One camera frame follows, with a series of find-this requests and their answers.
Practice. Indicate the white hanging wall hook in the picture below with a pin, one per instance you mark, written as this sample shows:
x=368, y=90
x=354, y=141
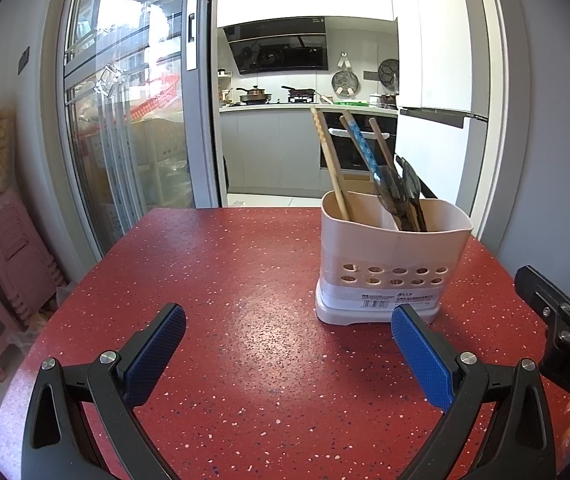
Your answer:
x=344, y=60

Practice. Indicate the round metal steamer rack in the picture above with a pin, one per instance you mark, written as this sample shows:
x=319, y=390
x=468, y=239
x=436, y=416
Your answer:
x=344, y=83
x=389, y=72

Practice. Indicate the black range hood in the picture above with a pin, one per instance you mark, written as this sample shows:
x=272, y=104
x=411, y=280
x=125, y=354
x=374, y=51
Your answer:
x=280, y=47

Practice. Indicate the small white pot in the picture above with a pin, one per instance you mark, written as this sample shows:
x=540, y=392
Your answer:
x=382, y=100

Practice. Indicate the white refrigerator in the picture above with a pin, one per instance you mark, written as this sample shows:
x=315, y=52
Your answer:
x=440, y=50

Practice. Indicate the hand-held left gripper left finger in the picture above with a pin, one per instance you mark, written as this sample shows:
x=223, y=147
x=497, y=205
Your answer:
x=157, y=350

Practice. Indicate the black frying pan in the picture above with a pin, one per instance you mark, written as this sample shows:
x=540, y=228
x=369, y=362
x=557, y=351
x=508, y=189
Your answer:
x=299, y=94

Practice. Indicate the clear door hook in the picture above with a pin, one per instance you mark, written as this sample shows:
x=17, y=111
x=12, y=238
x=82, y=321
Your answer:
x=107, y=81

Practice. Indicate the lidded cooking pot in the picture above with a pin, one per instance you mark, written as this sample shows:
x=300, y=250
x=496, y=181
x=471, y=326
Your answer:
x=254, y=96

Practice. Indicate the brown cardboard box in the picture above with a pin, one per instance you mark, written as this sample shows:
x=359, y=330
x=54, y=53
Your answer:
x=357, y=178

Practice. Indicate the beige plastic utensil holder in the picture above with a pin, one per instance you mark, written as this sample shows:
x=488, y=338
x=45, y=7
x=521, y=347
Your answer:
x=395, y=255

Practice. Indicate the stack of pink stools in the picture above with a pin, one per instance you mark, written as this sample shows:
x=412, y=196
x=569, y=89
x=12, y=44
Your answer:
x=20, y=255

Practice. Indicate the sliding glass door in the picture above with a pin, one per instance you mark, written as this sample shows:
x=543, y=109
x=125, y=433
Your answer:
x=125, y=110

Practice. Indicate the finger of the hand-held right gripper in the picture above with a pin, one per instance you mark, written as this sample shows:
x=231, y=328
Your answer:
x=540, y=290

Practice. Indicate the white kitchen counter cabinet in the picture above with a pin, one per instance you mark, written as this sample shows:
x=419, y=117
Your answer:
x=265, y=150

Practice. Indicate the dark wall switch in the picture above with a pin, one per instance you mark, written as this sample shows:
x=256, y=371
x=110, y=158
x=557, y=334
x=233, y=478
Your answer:
x=23, y=60

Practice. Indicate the plain wooden chopstick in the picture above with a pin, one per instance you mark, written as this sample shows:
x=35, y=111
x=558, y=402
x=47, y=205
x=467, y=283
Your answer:
x=339, y=180
x=329, y=160
x=382, y=142

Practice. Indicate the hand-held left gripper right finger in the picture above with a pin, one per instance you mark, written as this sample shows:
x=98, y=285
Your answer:
x=422, y=360

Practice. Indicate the spice rack with bottles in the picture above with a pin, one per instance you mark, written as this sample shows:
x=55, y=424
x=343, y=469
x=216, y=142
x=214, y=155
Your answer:
x=225, y=87

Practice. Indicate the green cutting board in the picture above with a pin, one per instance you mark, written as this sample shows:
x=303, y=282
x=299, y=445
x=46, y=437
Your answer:
x=351, y=104

